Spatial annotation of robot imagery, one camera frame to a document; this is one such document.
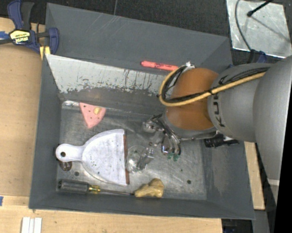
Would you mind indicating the black cylinder on white bracket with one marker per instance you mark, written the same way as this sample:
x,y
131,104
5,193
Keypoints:
x,y
218,142

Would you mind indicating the tan toy ginger root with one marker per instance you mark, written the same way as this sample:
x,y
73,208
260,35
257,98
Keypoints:
x,y
151,189

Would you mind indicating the white dustpan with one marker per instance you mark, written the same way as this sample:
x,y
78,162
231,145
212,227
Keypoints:
x,y
104,153

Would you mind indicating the grey metal bin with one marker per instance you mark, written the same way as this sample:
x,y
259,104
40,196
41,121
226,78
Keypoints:
x,y
134,40

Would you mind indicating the pink toy cheese wedge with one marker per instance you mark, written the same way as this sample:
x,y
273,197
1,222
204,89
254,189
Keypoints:
x,y
91,114

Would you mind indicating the clear glass cup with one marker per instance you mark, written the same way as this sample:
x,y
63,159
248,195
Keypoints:
x,y
132,159

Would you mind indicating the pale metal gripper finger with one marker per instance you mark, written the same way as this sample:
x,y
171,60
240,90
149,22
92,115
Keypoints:
x,y
141,162
150,156

